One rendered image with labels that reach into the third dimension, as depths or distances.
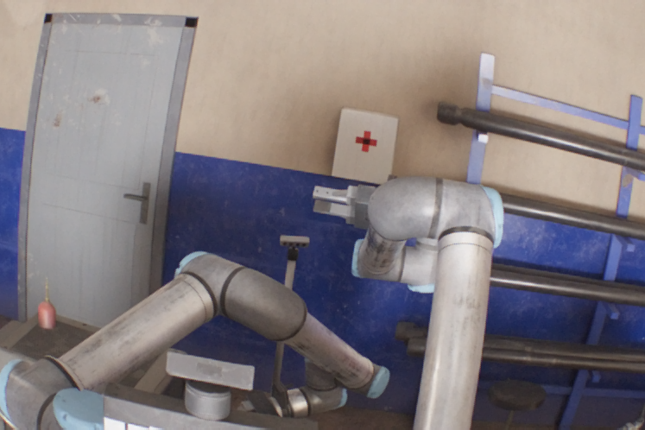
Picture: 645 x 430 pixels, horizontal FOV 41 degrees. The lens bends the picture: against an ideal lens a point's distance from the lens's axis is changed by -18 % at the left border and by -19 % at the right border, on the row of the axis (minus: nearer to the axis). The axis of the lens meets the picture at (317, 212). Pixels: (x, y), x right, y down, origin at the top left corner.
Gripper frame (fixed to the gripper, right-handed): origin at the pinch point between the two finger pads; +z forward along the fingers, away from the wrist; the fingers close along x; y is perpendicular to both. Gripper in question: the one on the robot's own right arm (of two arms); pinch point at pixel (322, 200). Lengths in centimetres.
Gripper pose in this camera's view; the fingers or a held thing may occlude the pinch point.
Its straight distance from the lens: 249.3
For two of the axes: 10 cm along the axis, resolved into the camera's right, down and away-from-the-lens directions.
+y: -2.0, 8.7, -4.6
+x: 0.2, 4.7, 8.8
